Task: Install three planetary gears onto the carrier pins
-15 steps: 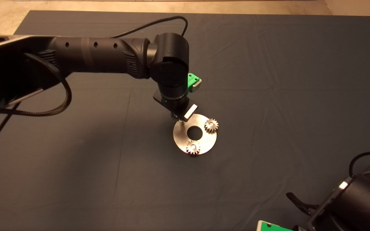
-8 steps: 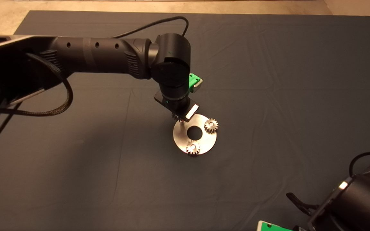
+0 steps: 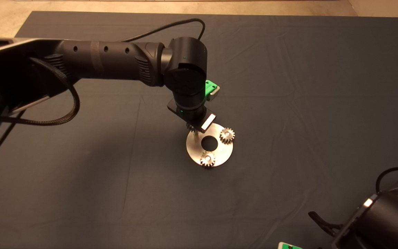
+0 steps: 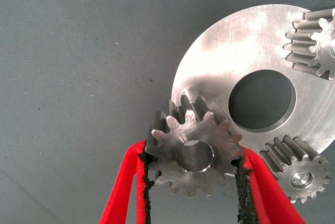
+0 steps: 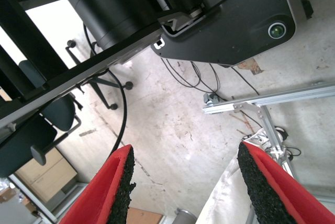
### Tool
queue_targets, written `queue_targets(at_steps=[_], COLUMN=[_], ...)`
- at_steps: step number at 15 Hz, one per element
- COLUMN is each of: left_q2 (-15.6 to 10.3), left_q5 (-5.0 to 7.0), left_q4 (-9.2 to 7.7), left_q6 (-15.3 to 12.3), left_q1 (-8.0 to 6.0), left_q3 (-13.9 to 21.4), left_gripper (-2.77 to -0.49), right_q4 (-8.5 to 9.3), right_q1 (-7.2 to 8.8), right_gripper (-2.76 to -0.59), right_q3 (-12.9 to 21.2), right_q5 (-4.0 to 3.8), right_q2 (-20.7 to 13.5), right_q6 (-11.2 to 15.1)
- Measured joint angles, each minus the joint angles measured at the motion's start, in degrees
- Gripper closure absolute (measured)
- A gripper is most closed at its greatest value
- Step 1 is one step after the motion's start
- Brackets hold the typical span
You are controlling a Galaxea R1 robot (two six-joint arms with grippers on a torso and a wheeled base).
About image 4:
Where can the round metal carrier plate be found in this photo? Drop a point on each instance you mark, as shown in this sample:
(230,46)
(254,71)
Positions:
(235,51)

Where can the small steel planetary gear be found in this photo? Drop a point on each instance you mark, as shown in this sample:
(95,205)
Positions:
(193,135)
(314,166)
(322,43)

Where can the dark grey table cloth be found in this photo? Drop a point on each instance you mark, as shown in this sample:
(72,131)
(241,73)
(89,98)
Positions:
(78,51)

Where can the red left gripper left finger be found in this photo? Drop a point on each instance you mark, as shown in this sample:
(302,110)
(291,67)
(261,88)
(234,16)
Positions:
(125,182)

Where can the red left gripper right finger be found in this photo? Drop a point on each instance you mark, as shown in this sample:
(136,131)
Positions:
(264,190)

